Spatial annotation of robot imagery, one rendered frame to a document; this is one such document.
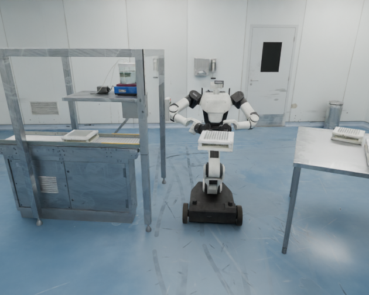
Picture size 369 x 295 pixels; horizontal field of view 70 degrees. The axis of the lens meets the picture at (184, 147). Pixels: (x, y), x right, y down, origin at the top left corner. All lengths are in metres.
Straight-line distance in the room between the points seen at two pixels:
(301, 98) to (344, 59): 1.16
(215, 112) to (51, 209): 1.89
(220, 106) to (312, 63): 4.27
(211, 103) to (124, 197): 1.21
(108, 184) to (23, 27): 4.43
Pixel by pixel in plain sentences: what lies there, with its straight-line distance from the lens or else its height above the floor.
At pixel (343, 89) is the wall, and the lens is 6.99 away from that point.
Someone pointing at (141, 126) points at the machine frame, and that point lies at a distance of 2.20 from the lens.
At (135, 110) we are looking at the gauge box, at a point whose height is 1.11.
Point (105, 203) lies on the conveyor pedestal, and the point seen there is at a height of 0.22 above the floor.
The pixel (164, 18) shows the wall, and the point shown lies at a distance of 5.79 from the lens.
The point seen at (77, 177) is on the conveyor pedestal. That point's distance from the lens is 2.72.
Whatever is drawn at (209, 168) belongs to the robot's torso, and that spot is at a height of 0.61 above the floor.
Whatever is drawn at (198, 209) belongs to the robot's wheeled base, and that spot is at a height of 0.19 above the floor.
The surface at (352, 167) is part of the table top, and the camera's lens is 2.24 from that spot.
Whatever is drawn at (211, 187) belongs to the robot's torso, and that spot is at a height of 0.33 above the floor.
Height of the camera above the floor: 1.64
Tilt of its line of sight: 20 degrees down
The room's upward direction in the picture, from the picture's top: straight up
